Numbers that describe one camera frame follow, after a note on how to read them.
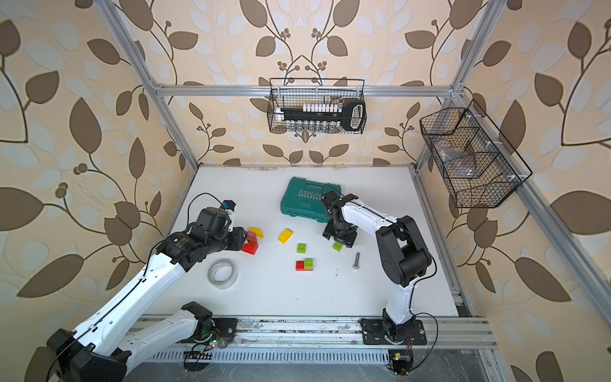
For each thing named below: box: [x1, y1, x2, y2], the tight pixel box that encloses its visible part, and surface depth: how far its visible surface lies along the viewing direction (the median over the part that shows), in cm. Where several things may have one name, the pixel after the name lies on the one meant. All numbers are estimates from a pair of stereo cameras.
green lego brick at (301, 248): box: [295, 243, 308, 254], surface depth 93 cm
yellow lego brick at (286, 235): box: [277, 227, 296, 245], surface depth 98 cm
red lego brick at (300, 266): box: [295, 260, 305, 272], surface depth 88 cm
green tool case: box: [280, 176, 342, 223], surface depth 104 cm
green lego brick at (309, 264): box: [303, 258, 315, 270], surface depth 88 cm
